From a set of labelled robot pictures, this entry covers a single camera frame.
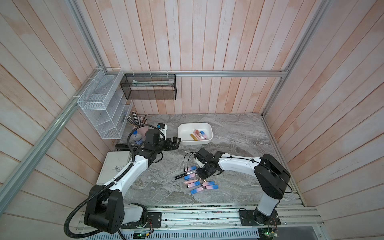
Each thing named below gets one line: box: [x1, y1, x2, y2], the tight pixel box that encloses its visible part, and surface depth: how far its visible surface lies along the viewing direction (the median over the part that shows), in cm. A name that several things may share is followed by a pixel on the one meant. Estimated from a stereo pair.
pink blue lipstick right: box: [202, 181, 216, 186], surface depth 87 cm
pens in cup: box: [126, 111, 148, 126], surface depth 105 cm
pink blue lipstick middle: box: [184, 173, 196, 181], surface depth 88 cm
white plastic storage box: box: [177, 122, 214, 145], surface depth 109 cm
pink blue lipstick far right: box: [206, 185, 219, 190], surface depth 85 cm
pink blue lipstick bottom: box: [190, 186, 204, 195], surface depth 84 cm
